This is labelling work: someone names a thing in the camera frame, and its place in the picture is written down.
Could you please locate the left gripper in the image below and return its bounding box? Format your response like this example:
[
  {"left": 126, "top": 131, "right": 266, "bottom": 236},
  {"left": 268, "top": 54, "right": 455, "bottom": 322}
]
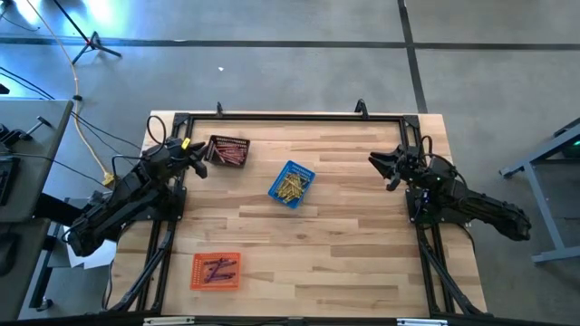
[{"left": 165, "top": 138, "right": 209, "bottom": 180}]

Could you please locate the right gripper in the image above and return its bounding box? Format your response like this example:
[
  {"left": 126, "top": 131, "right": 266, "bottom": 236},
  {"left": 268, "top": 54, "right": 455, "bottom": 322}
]
[{"left": 367, "top": 143, "right": 435, "bottom": 192}]

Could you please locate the blue plastic basket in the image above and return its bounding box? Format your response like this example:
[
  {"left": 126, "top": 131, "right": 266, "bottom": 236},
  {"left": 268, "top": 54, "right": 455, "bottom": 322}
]
[{"left": 266, "top": 159, "right": 317, "bottom": 210}]

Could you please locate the black plastic basket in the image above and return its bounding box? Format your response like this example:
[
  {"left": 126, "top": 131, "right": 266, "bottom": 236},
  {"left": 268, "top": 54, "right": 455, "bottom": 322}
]
[{"left": 203, "top": 134, "right": 251, "bottom": 168}]

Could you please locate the orange plastic basket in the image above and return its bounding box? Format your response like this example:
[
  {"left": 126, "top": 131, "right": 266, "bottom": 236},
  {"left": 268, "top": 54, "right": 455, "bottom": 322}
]
[{"left": 188, "top": 251, "right": 242, "bottom": 292}]

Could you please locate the white paper sheet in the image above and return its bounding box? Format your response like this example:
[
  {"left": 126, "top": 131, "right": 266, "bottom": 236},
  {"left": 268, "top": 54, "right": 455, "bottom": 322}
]
[{"left": 66, "top": 238, "right": 118, "bottom": 270}]

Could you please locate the black tripod stand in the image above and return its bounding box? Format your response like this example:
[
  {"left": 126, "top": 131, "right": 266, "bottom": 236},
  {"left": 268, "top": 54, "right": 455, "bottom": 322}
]
[{"left": 53, "top": 0, "right": 123, "bottom": 65}]

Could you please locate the black desk crossbeam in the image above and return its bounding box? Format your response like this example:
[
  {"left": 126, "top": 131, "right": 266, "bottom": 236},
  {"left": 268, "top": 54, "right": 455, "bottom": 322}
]
[{"left": 34, "top": 193, "right": 92, "bottom": 227}]

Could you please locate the black desk clamp tool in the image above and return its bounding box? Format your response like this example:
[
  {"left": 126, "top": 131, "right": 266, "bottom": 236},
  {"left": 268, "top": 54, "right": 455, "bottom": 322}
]
[{"left": 0, "top": 116, "right": 54, "bottom": 147}]

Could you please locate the black device green light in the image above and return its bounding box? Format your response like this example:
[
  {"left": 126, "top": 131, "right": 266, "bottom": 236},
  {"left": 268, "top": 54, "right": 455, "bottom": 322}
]
[{"left": 553, "top": 117, "right": 580, "bottom": 160}]

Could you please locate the black keyboard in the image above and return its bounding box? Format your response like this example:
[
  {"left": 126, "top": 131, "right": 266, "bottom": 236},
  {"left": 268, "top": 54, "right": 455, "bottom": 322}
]
[{"left": 0, "top": 156, "right": 20, "bottom": 207}]

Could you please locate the dark grey desk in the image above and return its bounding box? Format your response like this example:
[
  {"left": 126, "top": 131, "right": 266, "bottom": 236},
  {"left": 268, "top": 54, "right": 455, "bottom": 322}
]
[{"left": 0, "top": 219, "right": 52, "bottom": 322}]

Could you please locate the black right camera cable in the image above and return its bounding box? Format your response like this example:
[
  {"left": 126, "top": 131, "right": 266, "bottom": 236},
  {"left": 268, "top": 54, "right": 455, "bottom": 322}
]
[{"left": 419, "top": 134, "right": 454, "bottom": 164}]

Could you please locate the black camera cable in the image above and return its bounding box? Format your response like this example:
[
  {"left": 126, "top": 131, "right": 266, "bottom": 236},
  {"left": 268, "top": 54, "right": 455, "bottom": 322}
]
[
  {"left": 111, "top": 115, "right": 169, "bottom": 180},
  {"left": 419, "top": 134, "right": 454, "bottom": 164}
]

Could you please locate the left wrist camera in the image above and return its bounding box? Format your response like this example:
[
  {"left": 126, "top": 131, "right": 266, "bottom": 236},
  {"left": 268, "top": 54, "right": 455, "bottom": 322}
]
[{"left": 138, "top": 151, "right": 169, "bottom": 180}]

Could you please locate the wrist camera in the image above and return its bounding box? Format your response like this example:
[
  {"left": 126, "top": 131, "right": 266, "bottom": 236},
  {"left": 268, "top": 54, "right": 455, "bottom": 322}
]
[
  {"left": 138, "top": 151, "right": 169, "bottom": 180},
  {"left": 425, "top": 160, "right": 454, "bottom": 189}
]

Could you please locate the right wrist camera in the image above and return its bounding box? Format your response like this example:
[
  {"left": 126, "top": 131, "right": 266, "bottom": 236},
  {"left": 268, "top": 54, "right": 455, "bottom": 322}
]
[{"left": 425, "top": 160, "right": 454, "bottom": 189}]

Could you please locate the black left camera cable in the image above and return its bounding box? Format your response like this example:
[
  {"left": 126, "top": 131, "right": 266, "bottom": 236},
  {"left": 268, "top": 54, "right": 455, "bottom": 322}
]
[{"left": 111, "top": 115, "right": 169, "bottom": 180}]

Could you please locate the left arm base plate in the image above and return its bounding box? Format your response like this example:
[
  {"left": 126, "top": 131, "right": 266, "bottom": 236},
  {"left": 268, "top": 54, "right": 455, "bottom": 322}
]
[{"left": 149, "top": 185, "right": 188, "bottom": 223}]

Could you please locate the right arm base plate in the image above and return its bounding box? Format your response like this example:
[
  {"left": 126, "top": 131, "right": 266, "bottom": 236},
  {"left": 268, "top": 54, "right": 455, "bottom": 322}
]
[{"left": 405, "top": 186, "right": 477, "bottom": 226}]

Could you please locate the black aluminium table frame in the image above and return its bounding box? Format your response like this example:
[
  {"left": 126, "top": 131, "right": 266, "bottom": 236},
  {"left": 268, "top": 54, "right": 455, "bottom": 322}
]
[{"left": 108, "top": 110, "right": 488, "bottom": 318}]

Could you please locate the yellow extension cable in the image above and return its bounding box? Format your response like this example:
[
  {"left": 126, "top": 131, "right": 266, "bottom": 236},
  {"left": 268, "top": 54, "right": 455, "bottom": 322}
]
[{"left": 25, "top": 0, "right": 114, "bottom": 180}]

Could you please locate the grey metal table frame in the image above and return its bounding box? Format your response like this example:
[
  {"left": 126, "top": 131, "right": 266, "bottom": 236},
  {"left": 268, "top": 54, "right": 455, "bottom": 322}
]
[{"left": 499, "top": 116, "right": 580, "bottom": 264}]

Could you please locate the silver metal bracket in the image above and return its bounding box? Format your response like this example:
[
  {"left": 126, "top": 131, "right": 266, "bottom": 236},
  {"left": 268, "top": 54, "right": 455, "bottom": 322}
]
[
  {"left": 142, "top": 316, "right": 197, "bottom": 326},
  {"left": 396, "top": 318, "right": 450, "bottom": 326}
]

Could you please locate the black floor cable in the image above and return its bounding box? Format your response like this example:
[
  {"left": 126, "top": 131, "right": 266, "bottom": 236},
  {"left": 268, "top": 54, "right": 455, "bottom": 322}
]
[{"left": 0, "top": 65, "right": 56, "bottom": 101}]

